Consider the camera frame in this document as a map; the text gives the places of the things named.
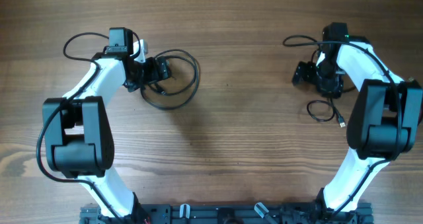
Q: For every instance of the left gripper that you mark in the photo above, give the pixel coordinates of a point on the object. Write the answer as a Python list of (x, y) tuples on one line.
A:
[(154, 75)]

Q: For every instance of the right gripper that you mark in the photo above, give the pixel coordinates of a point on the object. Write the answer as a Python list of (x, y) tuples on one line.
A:
[(303, 73)]

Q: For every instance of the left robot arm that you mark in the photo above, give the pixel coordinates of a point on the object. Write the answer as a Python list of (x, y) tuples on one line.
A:
[(76, 144)]

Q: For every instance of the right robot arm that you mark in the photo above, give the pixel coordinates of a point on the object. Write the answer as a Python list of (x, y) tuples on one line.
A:
[(382, 125)]

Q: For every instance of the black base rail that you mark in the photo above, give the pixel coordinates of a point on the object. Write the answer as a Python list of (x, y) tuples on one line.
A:
[(228, 214)]

